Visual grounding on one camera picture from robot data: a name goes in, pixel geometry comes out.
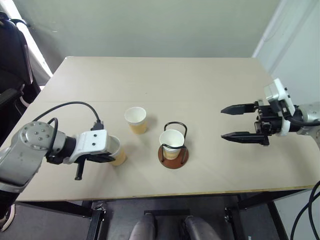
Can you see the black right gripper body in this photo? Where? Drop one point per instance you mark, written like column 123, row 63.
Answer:
column 271, row 122

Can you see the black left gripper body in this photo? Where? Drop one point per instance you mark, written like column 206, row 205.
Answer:
column 80, row 170

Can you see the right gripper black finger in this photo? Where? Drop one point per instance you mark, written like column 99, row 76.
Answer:
column 245, row 137
column 240, row 109

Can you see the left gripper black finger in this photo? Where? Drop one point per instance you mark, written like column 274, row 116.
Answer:
column 105, row 158

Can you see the white and tan paper cup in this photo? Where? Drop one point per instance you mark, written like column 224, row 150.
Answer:
column 120, row 156
column 136, row 125
column 172, row 140

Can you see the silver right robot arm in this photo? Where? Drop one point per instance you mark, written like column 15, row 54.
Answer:
column 311, row 113

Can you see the dark rounded shape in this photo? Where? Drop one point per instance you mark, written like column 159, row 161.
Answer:
column 143, row 228

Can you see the black office chair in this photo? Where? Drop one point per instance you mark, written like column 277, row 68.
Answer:
column 12, row 62

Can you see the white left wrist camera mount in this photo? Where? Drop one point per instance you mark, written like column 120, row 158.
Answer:
column 93, row 140

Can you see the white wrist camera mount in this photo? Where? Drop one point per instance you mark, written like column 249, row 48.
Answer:
column 286, row 100
column 93, row 140

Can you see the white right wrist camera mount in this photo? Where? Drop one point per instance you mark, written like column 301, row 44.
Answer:
column 286, row 100

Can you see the black metal table frame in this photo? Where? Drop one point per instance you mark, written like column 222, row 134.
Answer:
column 95, row 220

